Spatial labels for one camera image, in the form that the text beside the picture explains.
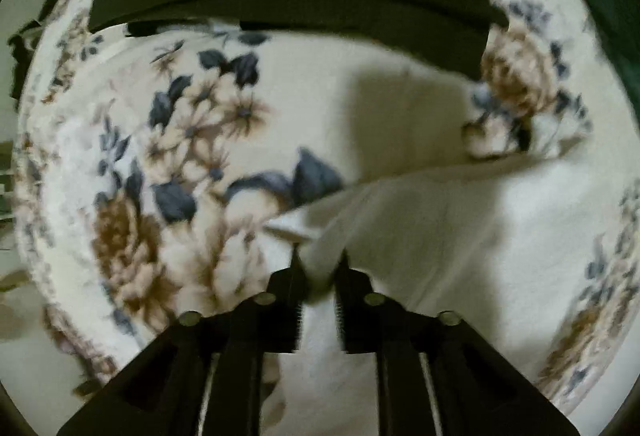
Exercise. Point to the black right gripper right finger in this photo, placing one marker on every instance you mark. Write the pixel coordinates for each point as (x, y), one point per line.
(436, 375)

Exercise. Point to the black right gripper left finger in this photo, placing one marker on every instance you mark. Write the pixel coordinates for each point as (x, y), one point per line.
(202, 375)

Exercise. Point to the white knit garment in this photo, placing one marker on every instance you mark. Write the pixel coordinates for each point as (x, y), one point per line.
(523, 250)

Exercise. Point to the floral fleece blanket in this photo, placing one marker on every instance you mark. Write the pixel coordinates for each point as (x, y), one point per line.
(148, 169)

